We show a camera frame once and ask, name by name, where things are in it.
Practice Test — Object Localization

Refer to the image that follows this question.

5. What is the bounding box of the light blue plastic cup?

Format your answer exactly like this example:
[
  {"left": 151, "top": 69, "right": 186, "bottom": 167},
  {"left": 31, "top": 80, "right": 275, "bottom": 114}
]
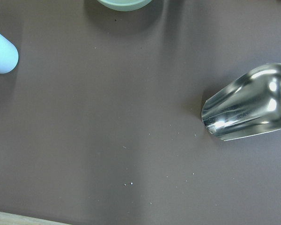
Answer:
[{"left": 0, "top": 34, "right": 19, "bottom": 74}]

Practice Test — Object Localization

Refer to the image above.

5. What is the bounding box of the shiny metal scoop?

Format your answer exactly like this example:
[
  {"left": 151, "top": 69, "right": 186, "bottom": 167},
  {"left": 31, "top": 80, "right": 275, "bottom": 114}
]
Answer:
[{"left": 201, "top": 63, "right": 281, "bottom": 141}]

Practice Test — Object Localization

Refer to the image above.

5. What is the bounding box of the mint green bowl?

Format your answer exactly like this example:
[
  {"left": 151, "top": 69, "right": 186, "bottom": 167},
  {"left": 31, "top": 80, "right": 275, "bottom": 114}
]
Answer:
[{"left": 98, "top": 0, "right": 152, "bottom": 12}]

